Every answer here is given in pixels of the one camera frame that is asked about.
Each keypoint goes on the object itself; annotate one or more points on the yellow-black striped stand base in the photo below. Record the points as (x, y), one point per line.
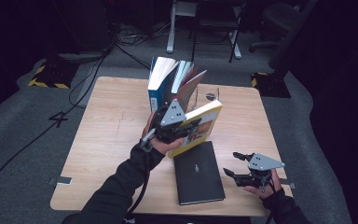
(52, 74)
(272, 85)

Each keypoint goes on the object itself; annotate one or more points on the clear acrylic book rack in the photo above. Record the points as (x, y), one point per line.
(203, 95)

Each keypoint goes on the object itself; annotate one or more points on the grey tape strip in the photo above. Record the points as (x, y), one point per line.
(60, 180)
(289, 184)

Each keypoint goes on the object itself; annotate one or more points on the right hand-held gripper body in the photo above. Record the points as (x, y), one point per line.
(261, 163)

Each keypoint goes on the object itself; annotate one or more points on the yellow book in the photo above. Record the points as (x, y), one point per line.
(203, 124)

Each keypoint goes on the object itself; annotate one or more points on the thick blue book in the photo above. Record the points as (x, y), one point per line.
(160, 84)

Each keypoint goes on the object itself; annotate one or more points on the white desk leg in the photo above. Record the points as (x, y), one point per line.
(236, 49)
(171, 31)

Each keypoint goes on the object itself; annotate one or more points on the grey flat stand base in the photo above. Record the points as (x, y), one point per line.
(80, 57)

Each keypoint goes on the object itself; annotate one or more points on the black hardcover book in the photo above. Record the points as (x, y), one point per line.
(199, 174)

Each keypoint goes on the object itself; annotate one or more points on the black office chair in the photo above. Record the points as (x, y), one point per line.
(276, 18)

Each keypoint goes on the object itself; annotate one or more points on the dark slanted stand post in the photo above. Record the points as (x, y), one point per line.
(287, 40)

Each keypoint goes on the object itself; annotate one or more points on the black metal chair frame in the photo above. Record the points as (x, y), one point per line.
(217, 25)

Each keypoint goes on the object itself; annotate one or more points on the dark equipment cabinet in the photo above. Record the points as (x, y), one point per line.
(90, 28)

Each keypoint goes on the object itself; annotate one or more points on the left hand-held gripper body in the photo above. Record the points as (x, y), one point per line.
(169, 124)

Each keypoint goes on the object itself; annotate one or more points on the person's right hand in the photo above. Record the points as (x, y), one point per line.
(267, 192)

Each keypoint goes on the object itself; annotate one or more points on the person's left hand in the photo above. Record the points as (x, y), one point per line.
(164, 147)

